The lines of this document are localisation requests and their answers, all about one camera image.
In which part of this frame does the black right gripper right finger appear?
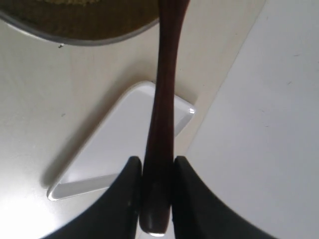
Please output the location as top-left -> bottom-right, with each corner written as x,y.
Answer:
172,156 -> 272,239

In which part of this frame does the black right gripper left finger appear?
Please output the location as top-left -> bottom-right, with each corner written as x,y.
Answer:
46,156 -> 142,239

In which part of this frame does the dark brown wooden spoon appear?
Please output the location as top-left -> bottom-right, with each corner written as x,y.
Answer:
139,0 -> 189,237

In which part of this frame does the white rectangular plastic tray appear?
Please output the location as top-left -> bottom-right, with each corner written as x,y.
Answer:
46,80 -> 197,202

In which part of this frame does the stainless steel bowl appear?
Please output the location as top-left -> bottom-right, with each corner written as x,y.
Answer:
0,0 -> 159,46

